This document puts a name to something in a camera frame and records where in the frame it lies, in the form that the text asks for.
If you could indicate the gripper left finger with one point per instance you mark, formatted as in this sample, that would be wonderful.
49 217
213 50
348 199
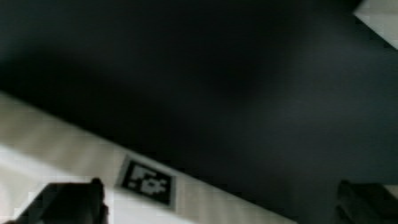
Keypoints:
67 204

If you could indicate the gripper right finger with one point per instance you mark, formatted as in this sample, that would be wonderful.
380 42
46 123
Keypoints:
366 204

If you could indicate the white square tabletop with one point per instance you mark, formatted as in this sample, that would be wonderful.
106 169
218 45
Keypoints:
55 154

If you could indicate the white U-shaped fence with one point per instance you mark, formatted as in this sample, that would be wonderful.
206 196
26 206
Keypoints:
376 14

